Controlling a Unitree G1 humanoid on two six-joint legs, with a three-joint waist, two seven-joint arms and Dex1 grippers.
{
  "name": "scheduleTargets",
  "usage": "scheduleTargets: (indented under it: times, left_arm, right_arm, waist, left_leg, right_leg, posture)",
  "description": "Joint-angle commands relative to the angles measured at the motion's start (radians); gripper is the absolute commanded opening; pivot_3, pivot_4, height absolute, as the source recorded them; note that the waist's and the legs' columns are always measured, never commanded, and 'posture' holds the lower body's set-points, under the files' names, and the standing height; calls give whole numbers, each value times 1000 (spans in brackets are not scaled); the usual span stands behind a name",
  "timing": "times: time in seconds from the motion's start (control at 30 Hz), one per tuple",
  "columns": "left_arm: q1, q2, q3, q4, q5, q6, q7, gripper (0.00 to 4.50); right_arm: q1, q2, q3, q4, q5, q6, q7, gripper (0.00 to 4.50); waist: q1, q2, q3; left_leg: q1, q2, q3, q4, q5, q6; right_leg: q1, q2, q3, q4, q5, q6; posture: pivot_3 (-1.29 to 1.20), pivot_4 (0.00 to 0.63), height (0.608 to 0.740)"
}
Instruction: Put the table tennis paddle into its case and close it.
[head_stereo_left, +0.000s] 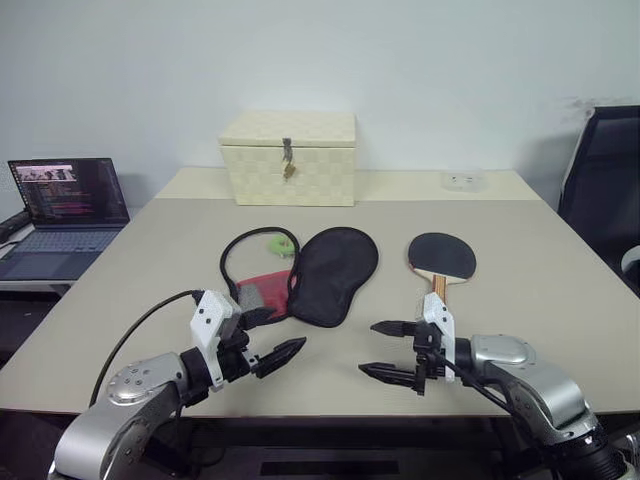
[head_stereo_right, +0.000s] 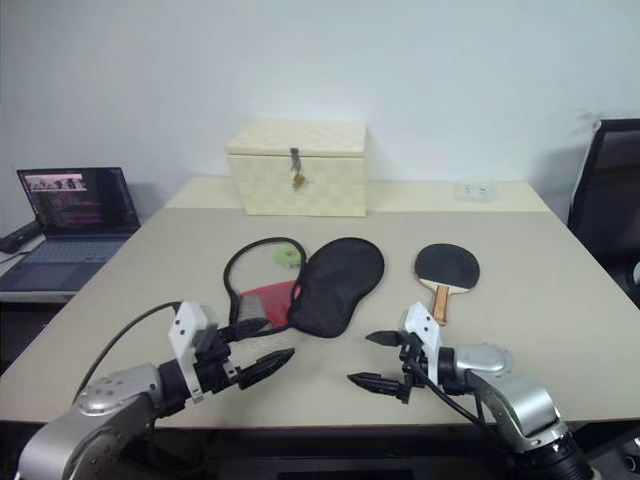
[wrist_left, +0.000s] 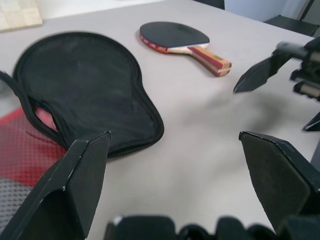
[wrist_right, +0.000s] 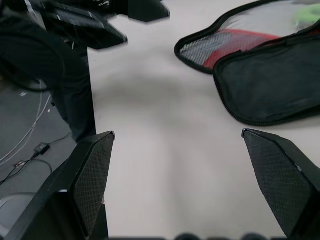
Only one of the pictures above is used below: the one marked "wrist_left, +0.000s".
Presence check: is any black red paddle case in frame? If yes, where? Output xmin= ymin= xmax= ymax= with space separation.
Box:
xmin=0 ymin=31 xmax=166 ymax=227

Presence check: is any black furniture piece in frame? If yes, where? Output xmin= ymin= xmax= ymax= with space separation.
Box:
xmin=192 ymin=0 xmax=226 ymax=11

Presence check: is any cream woven storage box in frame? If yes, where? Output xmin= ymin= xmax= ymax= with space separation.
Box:
xmin=0 ymin=0 xmax=44 ymax=33

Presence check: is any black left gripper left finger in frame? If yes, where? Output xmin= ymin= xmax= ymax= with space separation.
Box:
xmin=0 ymin=130 xmax=112 ymax=240

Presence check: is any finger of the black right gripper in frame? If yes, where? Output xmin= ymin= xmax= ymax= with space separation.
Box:
xmin=302 ymin=116 xmax=320 ymax=132
xmin=233 ymin=48 xmax=292 ymax=95

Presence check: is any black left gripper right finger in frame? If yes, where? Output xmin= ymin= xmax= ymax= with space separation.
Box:
xmin=238 ymin=131 xmax=320 ymax=235

